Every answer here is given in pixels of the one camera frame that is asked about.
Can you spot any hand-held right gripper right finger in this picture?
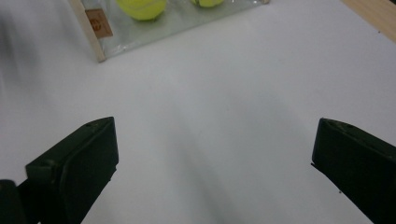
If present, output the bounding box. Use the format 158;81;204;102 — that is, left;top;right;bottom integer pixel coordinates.
311;118;396;224

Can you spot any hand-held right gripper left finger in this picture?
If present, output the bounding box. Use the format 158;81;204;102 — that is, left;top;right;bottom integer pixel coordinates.
18;116;120;224

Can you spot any yellow tennis ball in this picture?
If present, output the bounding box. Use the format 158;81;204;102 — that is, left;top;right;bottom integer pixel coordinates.
190;0;226;8
115;0;168;21

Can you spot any clear plastic tote bag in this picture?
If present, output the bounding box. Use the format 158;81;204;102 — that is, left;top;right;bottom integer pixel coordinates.
68;0;271;63

